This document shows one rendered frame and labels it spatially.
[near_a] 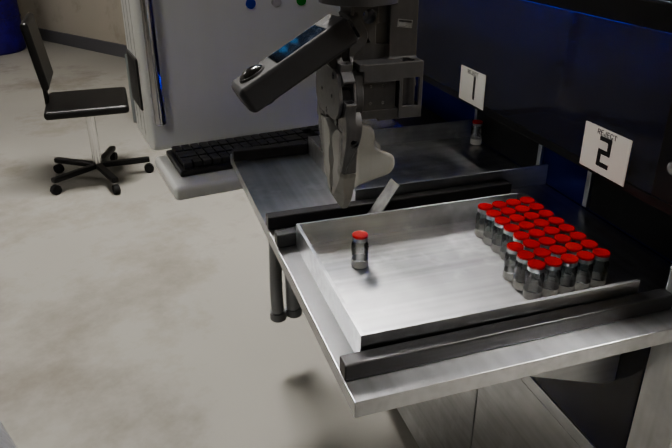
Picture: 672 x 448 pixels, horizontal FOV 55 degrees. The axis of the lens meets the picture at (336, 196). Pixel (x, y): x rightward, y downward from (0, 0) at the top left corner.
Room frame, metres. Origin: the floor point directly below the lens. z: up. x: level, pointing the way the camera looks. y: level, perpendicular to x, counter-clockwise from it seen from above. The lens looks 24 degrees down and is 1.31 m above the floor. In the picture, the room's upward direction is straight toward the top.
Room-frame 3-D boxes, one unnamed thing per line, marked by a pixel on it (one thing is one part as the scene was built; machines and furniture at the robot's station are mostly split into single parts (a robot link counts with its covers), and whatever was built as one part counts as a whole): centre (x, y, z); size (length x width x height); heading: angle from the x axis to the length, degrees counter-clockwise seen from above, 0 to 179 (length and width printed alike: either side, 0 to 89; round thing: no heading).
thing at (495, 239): (0.73, -0.23, 0.90); 0.18 x 0.02 x 0.05; 18
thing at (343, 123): (0.56, -0.01, 1.12); 0.05 x 0.02 x 0.09; 18
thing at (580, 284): (0.74, -0.27, 0.90); 0.18 x 0.02 x 0.05; 18
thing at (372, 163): (0.58, -0.03, 1.08); 0.06 x 0.03 x 0.09; 108
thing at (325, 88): (0.59, -0.03, 1.18); 0.09 x 0.08 x 0.12; 108
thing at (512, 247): (0.69, -0.22, 0.90); 0.02 x 0.02 x 0.05
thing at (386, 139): (1.06, -0.15, 0.90); 0.34 x 0.26 x 0.04; 108
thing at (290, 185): (0.88, -0.14, 0.87); 0.70 x 0.48 x 0.02; 18
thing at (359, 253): (0.72, -0.03, 0.90); 0.02 x 0.02 x 0.04
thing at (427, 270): (0.70, -0.15, 0.90); 0.34 x 0.26 x 0.04; 108
